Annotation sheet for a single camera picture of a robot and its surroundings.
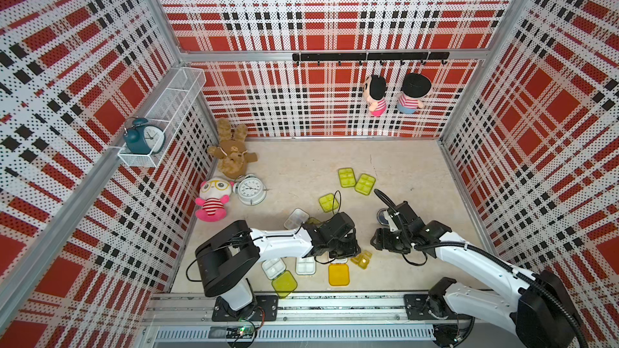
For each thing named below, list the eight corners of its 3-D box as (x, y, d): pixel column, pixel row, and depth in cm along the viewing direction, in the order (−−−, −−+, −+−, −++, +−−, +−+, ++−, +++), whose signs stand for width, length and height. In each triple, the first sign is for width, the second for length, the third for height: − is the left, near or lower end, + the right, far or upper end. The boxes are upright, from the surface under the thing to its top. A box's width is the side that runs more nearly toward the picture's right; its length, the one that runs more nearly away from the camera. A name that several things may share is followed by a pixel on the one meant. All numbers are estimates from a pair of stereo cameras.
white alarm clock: (232, 207, 99) (229, 200, 95) (240, 180, 108) (236, 173, 104) (264, 207, 99) (261, 200, 95) (269, 180, 108) (267, 173, 104)
